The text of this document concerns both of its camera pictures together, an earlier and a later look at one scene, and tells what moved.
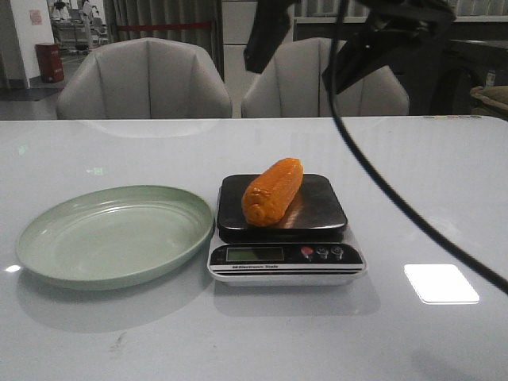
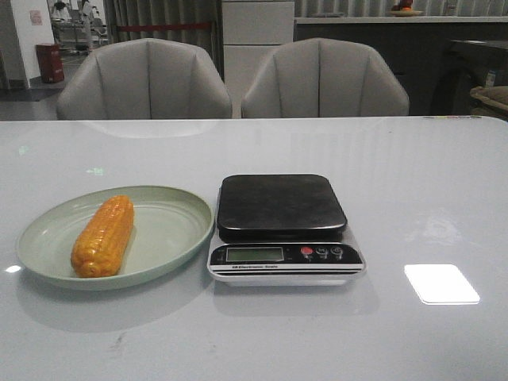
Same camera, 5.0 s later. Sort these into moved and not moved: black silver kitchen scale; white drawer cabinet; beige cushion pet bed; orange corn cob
Moved: orange corn cob
Not moved: beige cushion pet bed; black silver kitchen scale; white drawer cabinet
